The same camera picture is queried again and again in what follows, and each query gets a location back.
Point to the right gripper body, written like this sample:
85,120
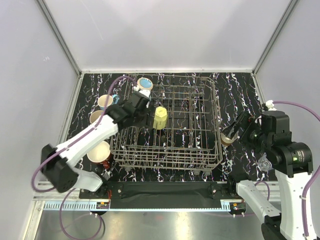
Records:
252,135

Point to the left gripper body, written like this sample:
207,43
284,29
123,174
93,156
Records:
140,117

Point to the yellow-green mug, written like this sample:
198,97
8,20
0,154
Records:
160,118

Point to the light blue mug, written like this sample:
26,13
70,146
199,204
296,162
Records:
107,100

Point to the blue butterfly mug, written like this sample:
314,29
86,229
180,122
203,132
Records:
145,83

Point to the beige paper cup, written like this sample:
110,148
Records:
96,117

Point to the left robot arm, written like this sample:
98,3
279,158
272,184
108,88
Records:
58,163

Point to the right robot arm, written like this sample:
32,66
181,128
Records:
293,164

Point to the steel brown tumbler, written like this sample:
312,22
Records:
226,141

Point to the clear glass cup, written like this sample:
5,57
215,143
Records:
264,164

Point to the red mug cream interior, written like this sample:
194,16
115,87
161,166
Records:
101,154

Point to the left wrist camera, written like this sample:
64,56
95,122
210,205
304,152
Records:
144,92

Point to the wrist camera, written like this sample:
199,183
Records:
269,106
144,92

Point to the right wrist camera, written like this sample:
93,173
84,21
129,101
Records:
269,106

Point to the grey wire dish rack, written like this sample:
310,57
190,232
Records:
191,138

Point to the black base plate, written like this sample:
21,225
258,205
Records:
212,189

